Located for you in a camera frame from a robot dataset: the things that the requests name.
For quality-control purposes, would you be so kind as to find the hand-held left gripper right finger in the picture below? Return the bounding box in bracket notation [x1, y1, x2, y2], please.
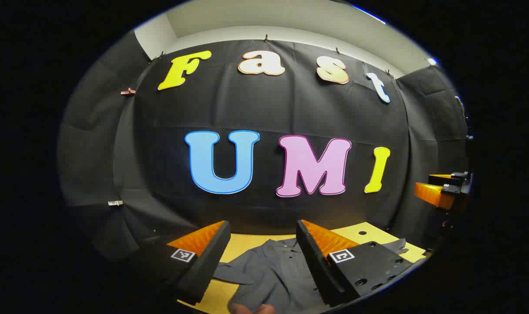
[295, 219, 414, 308]

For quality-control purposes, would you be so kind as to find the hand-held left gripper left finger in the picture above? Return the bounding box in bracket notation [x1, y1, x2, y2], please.
[129, 220, 232, 306]

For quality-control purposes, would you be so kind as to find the grey button-up shirt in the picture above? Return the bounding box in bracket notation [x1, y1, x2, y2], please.
[212, 238, 407, 314]

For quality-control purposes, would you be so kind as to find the black backdrop cloth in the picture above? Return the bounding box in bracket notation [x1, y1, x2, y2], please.
[57, 31, 470, 266]

